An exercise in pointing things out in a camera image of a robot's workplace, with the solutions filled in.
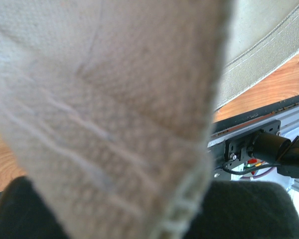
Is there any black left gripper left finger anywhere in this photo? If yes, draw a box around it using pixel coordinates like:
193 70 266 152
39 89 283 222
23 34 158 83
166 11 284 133
0 176 69 239

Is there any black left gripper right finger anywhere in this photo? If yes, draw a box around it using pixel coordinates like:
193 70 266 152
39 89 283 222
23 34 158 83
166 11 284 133
184 181 299 239

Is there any cream canvas tote bag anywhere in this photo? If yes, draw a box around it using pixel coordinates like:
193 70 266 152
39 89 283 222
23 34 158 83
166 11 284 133
0 0 299 239

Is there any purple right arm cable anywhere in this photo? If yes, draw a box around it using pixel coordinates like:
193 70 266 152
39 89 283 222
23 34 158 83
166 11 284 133
239 166 280 180

